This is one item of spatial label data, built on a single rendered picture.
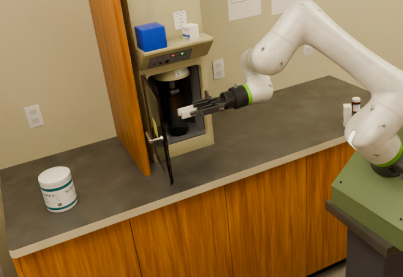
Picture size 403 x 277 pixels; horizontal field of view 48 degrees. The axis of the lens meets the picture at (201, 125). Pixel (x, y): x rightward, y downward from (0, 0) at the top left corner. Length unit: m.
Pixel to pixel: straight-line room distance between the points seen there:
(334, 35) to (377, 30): 1.81
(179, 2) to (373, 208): 1.13
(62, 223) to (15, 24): 0.95
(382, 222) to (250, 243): 0.86
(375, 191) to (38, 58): 1.62
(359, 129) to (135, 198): 0.96
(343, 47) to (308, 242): 1.34
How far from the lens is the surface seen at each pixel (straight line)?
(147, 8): 1.96
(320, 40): 1.53
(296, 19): 1.52
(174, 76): 2.09
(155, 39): 1.88
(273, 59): 1.49
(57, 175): 1.96
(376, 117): 1.53
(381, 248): 1.69
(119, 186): 2.07
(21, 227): 2.00
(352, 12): 3.14
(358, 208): 1.73
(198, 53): 2.03
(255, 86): 1.93
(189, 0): 2.03
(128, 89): 1.92
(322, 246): 2.68
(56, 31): 2.34
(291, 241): 2.51
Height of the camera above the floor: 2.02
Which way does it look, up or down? 26 degrees down
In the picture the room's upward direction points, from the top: 7 degrees counter-clockwise
